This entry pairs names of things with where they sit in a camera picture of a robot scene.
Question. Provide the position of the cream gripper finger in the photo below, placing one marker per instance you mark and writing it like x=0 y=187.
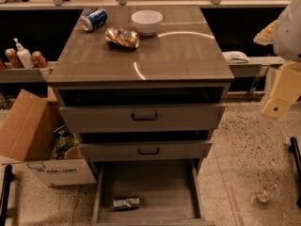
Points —
x=265 y=37
x=285 y=90

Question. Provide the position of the silver redbull can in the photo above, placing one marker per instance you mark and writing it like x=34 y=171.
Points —
x=126 y=203

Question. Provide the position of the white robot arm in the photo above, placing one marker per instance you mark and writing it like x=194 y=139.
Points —
x=285 y=35

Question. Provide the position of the grey drawer cabinet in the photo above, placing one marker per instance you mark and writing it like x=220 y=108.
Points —
x=180 y=65

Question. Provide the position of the crushed gold can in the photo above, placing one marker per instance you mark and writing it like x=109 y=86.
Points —
x=117 y=37

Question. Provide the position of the grey middle drawer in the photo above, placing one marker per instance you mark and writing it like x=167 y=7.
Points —
x=134 y=151

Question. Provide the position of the grey open bottom drawer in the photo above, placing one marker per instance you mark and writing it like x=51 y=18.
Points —
x=168 y=191

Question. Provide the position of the blue pepsi can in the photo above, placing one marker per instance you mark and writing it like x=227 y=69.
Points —
x=93 y=19

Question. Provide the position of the grey top drawer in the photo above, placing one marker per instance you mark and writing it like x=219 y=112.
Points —
x=141 y=118

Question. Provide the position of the red soda can right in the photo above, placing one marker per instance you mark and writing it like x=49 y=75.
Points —
x=39 y=58

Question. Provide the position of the red soda can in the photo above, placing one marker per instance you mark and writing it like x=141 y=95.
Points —
x=11 y=54
x=39 y=58

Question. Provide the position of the red soda can left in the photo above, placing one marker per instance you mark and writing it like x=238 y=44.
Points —
x=11 y=54

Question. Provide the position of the white folded cloth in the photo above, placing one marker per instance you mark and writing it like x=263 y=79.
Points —
x=235 y=57

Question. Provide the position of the black bar right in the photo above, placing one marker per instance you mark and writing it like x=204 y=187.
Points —
x=294 y=149

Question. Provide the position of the black bar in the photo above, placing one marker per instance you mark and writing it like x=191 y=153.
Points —
x=5 y=194
x=294 y=149

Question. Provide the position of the clear glass on floor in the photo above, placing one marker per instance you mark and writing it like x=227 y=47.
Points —
x=269 y=192

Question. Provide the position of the white bowl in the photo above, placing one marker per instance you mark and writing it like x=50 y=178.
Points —
x=147 y=22

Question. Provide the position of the green snack bag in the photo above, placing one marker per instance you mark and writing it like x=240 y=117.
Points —
x=64 y=140

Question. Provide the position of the white pump bottle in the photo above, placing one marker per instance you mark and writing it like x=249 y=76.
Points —
x=24 y=55

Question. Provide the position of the white printed cardboard box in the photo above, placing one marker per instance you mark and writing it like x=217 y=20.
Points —
x=68 y=172

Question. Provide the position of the brown cardboard box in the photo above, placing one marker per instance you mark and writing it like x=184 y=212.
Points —
x=27 y=133

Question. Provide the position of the black bar left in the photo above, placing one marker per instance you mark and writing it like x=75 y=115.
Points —
x=5 y=194

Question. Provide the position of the grey wall shelf ledge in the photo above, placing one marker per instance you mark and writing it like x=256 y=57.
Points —
x=23 y=75

